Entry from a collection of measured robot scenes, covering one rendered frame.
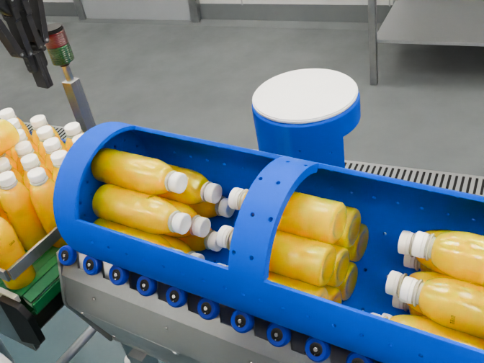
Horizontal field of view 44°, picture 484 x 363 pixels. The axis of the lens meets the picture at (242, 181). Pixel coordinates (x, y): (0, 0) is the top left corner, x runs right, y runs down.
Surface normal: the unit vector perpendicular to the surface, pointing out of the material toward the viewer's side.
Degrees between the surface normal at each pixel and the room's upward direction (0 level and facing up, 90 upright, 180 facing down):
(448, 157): 0
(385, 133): 0
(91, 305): 70
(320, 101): 0
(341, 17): 76
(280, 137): 90
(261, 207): 28
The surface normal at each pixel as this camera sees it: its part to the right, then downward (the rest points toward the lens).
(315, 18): -0.43, 0.39
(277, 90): -0.15, -0.79
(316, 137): 0.08, 0.59
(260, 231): -0.46, -0.18
